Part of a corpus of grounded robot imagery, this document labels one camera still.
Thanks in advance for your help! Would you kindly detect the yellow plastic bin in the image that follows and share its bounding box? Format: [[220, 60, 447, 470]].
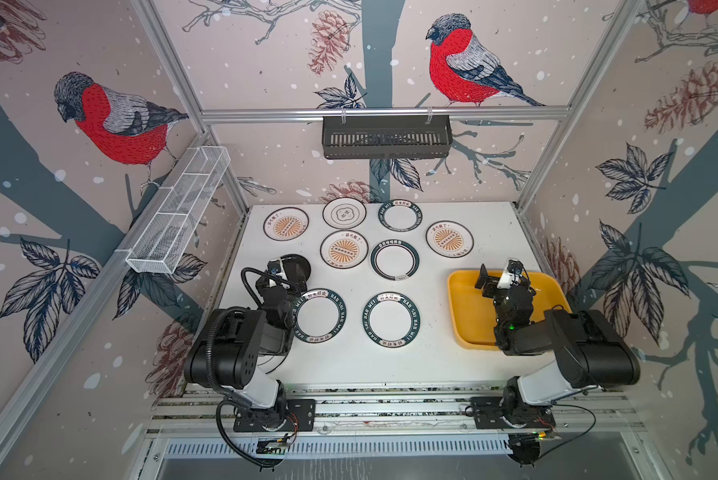
[[448, 270, 572, 350]]

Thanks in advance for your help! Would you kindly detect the green lettered rim plate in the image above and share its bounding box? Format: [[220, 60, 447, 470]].
[[362, 292, 421, 348], [294, 289, 347, 344]]

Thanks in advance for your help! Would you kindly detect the orange sunburst plate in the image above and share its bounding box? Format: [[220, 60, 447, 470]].
[[426, 220, 475, 259], [320, 230, 369, 270], [263, 207, 310, 242]]

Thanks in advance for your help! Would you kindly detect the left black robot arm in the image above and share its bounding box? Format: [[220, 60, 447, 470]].
[[184, 255, 311, 432]]

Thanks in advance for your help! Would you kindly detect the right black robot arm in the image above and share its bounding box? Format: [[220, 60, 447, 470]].
[[475, 259, 641, 428]]

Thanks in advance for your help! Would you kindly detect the small black plate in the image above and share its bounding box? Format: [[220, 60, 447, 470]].
[[280, 254, 312, 291]]

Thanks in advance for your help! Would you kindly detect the white plate grey emblem back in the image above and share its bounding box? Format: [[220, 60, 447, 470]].
[[322, 197, 367, 230]]

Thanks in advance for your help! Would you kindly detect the dark green rim plate back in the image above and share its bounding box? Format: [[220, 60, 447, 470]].
[[378, 199, 423, 233]]

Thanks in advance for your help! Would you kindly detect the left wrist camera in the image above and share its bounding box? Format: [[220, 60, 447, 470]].
[[267, 258, 289, 280]]

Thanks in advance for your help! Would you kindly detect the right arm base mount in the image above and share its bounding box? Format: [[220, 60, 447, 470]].
[[468, 396, 556, 430]]

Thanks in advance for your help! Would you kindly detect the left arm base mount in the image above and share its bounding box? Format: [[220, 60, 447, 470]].
[[233, 399, 316, 433]]

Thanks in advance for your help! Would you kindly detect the white mesh wall shelf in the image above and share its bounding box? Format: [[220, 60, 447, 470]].
[[127, 146, 230, 275]]

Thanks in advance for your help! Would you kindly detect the black wire wall basket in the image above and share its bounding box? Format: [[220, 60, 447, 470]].
[[322, 115, 453, 160]]

